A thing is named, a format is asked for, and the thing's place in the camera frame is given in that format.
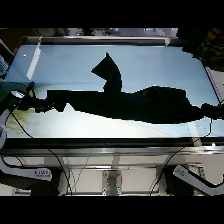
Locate dark blue jeans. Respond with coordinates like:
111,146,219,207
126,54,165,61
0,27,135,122
46,52,206,125

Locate black garment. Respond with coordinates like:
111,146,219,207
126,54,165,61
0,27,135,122
176,27,214,62

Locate yellow black checked shirt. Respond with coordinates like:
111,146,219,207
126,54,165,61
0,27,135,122
195,27,224,73

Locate silver frame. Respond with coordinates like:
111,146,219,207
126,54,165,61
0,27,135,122
0,35,224,197

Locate black cable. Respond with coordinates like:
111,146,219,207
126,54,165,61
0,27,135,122
9,111,74,197
148,116,214,197

